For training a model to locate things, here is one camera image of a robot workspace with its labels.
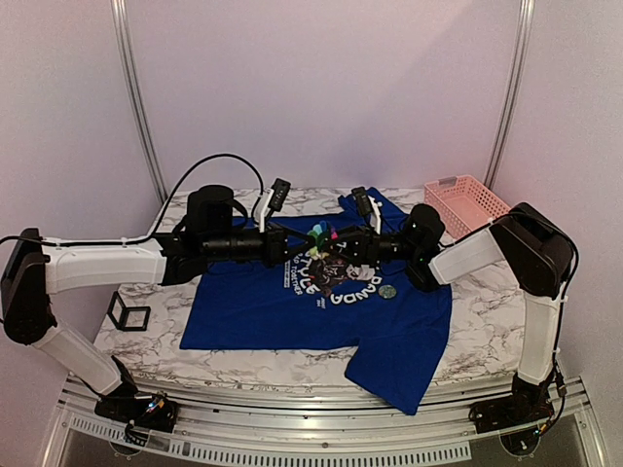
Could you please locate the blue printed t-shirt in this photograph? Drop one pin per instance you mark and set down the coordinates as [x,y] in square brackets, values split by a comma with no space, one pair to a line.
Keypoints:
[324,305]

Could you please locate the pink perforated plastic basket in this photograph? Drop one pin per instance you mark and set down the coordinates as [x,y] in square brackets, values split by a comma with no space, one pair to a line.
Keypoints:
[463,203]

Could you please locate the black box with flower brooch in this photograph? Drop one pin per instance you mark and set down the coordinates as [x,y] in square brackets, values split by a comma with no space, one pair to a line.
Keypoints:
[127,318]

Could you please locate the right aluminium corner post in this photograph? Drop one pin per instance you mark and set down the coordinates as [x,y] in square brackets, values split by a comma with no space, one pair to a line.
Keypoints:
[511,97]

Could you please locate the aluminium corner post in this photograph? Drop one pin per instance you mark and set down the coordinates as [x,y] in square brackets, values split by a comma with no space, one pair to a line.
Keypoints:
[124,43]
[511,97]

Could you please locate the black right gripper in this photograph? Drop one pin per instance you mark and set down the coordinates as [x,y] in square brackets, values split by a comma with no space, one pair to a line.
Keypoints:
[367,245]

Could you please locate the left aluminium corner post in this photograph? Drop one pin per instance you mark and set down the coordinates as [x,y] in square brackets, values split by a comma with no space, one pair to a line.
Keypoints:
[124,43]

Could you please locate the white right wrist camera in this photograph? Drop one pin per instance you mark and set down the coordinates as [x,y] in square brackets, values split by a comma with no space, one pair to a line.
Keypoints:
[368,209]

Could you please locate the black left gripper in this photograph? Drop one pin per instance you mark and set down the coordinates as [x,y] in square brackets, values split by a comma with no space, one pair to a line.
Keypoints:
[274,245]

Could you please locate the silver round brooch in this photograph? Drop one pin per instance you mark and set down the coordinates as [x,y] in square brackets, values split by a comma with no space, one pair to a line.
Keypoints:
[387,292]

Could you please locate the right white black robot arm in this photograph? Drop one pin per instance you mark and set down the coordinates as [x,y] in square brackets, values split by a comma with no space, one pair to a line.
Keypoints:
[542,258]

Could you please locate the aluminium front rail frame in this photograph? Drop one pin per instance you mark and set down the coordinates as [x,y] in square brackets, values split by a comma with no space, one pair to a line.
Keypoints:
[255,425]

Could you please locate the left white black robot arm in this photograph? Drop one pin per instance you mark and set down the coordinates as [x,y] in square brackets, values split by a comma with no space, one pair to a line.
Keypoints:
[41,267]

